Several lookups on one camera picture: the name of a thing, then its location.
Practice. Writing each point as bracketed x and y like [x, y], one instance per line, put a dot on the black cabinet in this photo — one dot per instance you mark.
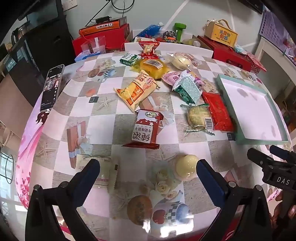
[53, 46]

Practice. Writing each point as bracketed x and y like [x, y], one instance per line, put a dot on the clear plastic box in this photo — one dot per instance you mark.
[92, 46]

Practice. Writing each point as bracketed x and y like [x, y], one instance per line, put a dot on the black smartphone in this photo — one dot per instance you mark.
[52, 88]

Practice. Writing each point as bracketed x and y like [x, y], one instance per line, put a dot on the purple cake roll packet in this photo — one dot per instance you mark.
[171, 77]

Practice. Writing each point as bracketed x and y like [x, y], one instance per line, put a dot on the red patterned gift box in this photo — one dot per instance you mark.
[255, 62]

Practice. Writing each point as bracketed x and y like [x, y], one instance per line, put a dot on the blue plastic bag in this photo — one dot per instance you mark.
[150, 29]

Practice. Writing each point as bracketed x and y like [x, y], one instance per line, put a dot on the yellow clear snack packet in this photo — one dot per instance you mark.
[150, 69]

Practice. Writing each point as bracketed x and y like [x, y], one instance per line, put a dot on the open cardboard box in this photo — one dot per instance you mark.
[130, 36]

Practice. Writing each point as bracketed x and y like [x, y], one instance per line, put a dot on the red cake packet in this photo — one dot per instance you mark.
[217, 110]

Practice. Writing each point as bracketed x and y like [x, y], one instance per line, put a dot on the white round jar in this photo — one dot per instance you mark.
[193, 42]

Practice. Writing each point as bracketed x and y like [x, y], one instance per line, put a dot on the small black tag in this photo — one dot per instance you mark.
[231, 136]
[93, 99]

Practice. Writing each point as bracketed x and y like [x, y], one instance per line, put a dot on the electric kettle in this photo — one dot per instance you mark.
[19, 33]

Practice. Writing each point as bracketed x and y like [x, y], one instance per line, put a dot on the wall socket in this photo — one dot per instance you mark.
[69, 3]

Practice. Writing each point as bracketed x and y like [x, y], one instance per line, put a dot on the black power adapter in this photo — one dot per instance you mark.
[102, 19]

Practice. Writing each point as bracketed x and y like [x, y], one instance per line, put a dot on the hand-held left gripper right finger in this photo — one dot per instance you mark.
[209, 178]

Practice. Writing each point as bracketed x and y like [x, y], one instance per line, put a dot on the wall poster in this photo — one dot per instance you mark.
[275, 25]

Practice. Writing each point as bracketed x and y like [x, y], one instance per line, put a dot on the cream round snack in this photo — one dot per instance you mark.
[185, 166]

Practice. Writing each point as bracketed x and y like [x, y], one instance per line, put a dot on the black television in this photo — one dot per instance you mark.
[44, 11]

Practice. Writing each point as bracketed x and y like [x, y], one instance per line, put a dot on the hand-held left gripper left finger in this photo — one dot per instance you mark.
[86, 177]

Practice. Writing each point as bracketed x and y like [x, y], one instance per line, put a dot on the red peanut packet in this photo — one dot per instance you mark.
[148, 49]

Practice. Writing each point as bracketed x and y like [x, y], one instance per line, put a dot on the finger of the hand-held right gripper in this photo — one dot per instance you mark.
[257, 156]
[283, 154]

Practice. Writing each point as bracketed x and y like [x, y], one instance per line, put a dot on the orange snack packet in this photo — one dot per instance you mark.
[136, 90]

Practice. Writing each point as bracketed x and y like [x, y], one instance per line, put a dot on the red and white biscuit packet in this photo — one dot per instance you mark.
[144, 129]

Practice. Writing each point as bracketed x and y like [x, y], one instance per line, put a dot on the orange carton box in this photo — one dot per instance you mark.
[101, 27]

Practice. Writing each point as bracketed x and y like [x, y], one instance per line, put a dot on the person's right hand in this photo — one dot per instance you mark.
[276, 198]

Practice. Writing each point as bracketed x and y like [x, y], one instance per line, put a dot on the large red box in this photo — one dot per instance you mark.
[229, 55]

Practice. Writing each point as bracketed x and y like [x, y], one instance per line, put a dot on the colourful dark snack bag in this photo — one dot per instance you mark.
[170, 34]

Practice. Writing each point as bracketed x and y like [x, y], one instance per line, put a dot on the blue tissue pack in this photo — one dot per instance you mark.
[85, 56]

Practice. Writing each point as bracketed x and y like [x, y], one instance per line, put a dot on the round pastry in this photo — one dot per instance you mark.
[197, 115]

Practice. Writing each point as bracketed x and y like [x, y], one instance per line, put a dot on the green and white snack packet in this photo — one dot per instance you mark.
[128, 59]

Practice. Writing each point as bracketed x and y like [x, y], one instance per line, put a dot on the bread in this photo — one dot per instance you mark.
[181, 61]

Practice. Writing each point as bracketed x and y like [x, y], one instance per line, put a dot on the teal rimmed white tray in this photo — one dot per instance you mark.
[252, 111]

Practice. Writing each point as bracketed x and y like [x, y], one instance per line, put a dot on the teal small packet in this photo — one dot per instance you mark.
[240, 49]

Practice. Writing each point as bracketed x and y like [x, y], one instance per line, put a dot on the green patterned snack packet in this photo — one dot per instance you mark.
[188, 89]

